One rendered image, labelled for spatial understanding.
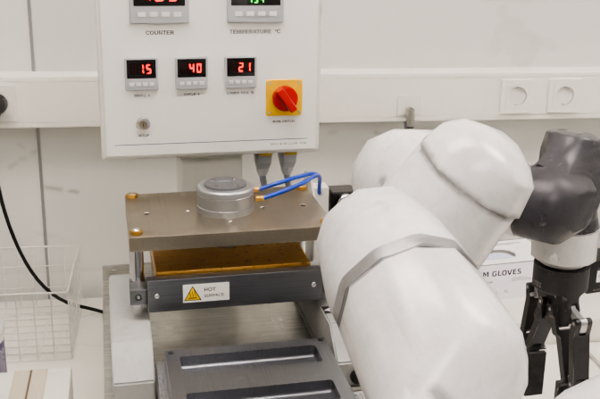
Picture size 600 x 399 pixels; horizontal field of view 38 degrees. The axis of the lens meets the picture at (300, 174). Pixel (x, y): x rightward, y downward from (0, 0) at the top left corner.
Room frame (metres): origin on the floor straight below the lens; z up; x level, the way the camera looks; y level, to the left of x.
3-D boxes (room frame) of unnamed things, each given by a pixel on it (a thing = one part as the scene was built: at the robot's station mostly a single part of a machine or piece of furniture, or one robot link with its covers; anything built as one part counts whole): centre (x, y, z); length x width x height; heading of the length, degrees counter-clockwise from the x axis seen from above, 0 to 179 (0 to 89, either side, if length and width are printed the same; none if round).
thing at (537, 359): (1.16, -0.35, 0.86); 0.03 x 0.01 x 0.07; 105
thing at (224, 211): (1.19, 0.09, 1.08); 0.31 x 0.24 x 0.13; 103
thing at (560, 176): (1.08, -0.33, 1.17); 0.18 x 0.10 x 0.13; 139
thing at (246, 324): (1.19, 0.11, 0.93); 0.46 x 0.35 x 0.01; 13
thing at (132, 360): (1.06, 0.22, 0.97); 0.25 x 0.05 x 0.07; 13
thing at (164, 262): (1.15, 0.09, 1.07); 0.22 x 0.17 x 0.10; 103
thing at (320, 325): (1.11, -0.05, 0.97); 0.26 x 0.05 x 0.07; 13
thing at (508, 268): (1.62, -0.37, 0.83); 0.23 x 0.12 x 0.07; 106
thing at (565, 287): (1.12, -0.36, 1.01); 0.08 x 0.08 x 0.09
